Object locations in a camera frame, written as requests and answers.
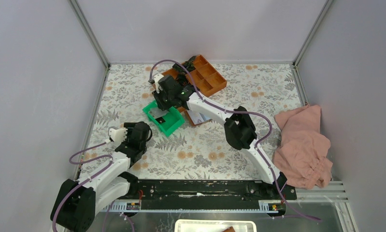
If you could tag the pink crumpled cloth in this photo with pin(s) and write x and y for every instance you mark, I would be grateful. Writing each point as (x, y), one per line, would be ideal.
(302, 153)

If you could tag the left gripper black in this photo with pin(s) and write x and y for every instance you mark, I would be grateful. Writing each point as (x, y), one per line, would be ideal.
(129, 125)

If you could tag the orange wooden compartment tray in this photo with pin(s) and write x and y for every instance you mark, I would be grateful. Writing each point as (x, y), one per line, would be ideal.
(207, 79)

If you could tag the green plastic card box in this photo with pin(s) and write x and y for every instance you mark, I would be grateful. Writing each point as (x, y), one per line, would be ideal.
(168, 121)

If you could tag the black items in tray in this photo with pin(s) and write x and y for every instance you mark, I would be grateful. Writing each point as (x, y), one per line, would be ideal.
(181, 77)

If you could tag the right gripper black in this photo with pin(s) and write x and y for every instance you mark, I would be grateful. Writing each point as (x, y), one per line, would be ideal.
(157, 96)

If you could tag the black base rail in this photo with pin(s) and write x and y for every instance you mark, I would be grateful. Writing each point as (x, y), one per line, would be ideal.
(209, 195)

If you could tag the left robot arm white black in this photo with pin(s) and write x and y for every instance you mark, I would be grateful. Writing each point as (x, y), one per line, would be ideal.
(79, 201)

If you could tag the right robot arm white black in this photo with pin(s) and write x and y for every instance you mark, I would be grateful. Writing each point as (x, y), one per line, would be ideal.
(240, 131)

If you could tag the brown leather card holder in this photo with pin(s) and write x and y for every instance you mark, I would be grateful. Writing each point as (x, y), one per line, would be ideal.
(194, 118)

